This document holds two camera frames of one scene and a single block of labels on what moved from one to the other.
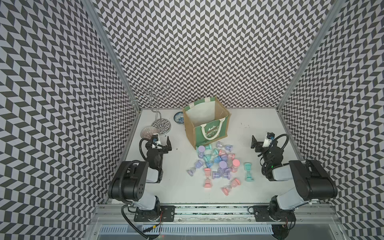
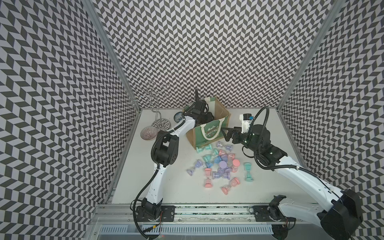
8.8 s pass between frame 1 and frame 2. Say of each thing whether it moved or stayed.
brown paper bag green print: stayed
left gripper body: moved
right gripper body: moved
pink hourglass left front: stayed
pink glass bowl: stayed
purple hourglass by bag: stayed
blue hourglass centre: stayed
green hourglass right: stayed
